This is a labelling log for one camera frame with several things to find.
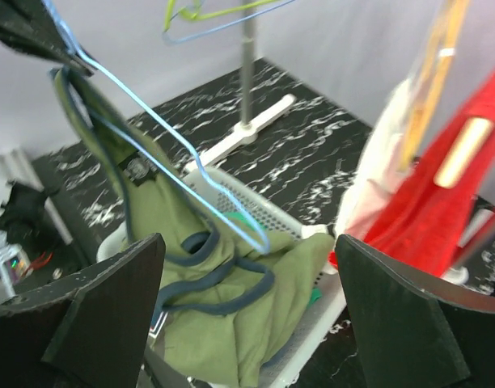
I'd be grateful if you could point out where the olive printed tank top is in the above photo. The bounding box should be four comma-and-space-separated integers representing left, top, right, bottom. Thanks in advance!
50, 68, 334, 387

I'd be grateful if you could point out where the pink tank top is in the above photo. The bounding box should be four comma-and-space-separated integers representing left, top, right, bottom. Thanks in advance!
334, 78, 413, 240

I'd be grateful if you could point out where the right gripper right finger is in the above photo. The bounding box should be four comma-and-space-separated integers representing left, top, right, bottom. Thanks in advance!
335, 234, 495, 387

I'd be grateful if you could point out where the red tank top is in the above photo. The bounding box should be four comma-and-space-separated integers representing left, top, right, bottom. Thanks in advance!
328, 56, 495, 278

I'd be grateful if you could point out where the green tank top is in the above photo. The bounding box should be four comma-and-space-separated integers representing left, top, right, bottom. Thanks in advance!
225, 209, 325, 310

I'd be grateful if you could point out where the lime green hanger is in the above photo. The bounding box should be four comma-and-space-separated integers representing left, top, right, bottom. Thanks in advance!
163, 0, 276, 32

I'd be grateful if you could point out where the clothes rack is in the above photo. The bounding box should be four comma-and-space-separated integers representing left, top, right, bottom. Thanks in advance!
184, 0, 495, 284

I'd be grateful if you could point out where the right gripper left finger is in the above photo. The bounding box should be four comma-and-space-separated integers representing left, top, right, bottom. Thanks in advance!
0, 234, 165, 387

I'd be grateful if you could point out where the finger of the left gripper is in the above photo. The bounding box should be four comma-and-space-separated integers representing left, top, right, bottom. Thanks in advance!
0, 1, 94, 76

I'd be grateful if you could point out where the yellow hanger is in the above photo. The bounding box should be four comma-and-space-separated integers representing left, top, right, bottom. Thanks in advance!
398, 0, 470, 172

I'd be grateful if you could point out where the white wooden hanger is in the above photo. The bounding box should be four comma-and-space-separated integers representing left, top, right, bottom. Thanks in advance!
434, 117, 494, 189

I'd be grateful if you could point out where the light blue wire hanger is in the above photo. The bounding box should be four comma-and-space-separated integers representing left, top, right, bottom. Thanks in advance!
162, 0, 294, 44

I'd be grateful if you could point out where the black marble mat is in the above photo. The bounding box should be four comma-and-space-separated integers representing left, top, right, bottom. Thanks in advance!
43, 59, 495, 387

